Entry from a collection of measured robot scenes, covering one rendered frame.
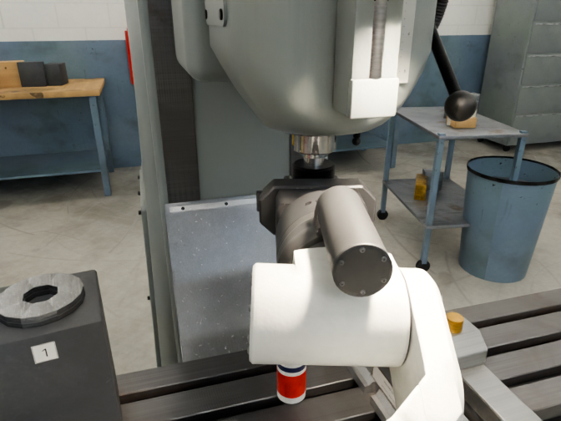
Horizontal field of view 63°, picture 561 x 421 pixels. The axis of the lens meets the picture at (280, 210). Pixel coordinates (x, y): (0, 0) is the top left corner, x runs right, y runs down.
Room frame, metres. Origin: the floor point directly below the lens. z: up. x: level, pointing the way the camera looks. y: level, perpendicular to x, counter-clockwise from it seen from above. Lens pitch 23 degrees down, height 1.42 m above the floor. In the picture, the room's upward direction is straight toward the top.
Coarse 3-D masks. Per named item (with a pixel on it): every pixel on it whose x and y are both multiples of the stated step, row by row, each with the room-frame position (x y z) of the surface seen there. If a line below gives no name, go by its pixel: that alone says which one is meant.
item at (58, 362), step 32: (0, 288) 0.46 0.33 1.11; (32, 288) 0.44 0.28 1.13; (64, 288) 0.44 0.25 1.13; (96, 288) 0.46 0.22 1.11; (0, 320) 0.40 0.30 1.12; (32, 320) 0.39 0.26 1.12; (64, 320) 0.40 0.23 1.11; (96, 320) 0.40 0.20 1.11; (0, 352) 0.36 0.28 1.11; (32, 352) 0.37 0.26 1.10; (64, 352) 0.38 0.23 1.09; (96, 352) 0.40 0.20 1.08; (0, 384) 0.36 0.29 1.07; (32, 384) 0.37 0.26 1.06; (64, 384) 0.38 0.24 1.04; (96, 384) 0.39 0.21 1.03; (0, 416) 0.35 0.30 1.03; (32, 416) 0.36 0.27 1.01; (64, 416) 0.38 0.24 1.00; (96, 416) 0.39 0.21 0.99
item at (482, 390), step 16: (352, 368) 0.52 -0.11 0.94; (368, 368) 0.50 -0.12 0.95; (384, 368) 0.47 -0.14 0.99; (480, 368) 0.45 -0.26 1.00; (368, 384) 0.48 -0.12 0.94; (384, 384) 0.46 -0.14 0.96; (464, 384) 0.43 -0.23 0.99; (480, 384) 0.43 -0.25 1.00; (496, 384) 0.43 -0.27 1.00; (384, 400) 0.45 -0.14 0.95; (464, 400) 0.41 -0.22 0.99; (480, 400) 0.41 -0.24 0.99; (496, 400) 0.40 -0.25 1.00; (512, 400) 0.40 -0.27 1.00; (384, 416) 0.43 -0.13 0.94; (464, 416) 0.38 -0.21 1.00; (480, 416) 0.40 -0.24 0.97; (496, 416) 0.38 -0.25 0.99; (512, 416) 0.38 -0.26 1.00; (528, 416) 0.38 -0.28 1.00
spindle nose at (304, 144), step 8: (296, 136) 0.47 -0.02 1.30; (304, 136) 0.46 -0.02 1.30; (328, 136) 0.46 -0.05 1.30; (296, 144) 0.47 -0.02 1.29; (304, 144) 0.46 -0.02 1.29; (312, 144) 0.46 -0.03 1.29; (320, 144) 0.46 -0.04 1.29; (328, 144) 0.46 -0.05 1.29; (304, 152) 0.46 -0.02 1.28; (312, 152) 0.46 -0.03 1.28; (320, 152) 0.46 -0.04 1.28; (328, 152) 0.46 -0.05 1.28
